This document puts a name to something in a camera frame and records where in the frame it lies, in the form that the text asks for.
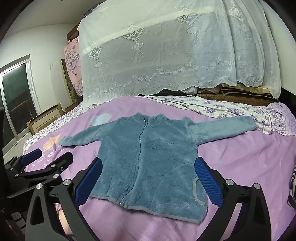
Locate wooden cabinet by window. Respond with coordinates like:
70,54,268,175
26,103,63,135

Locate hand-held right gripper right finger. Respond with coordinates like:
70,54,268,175
194,156,272,241

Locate striped garment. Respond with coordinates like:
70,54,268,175
287,162,296,207

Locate pink floral quilt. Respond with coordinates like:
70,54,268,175
63,38,84,97

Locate blue fleece jacket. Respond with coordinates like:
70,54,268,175
59,112,257,225

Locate glass window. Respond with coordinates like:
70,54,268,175
0,54,41,154

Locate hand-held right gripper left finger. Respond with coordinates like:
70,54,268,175
25,158,103,241

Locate brown wooden cabinet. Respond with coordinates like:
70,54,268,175
67,24,79,42

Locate white lace cover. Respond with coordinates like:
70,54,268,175
77,0,281,105

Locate brown woven mats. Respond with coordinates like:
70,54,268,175
196,83,280,103

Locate folded bedding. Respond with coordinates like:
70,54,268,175
184,85,221,95

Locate purple floral bed sheet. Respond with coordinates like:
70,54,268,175
24,95,296,149

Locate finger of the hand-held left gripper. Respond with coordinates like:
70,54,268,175
4,148,43,178
14,152,74,186

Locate purple blanket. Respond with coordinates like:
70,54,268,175
23,96,296,241

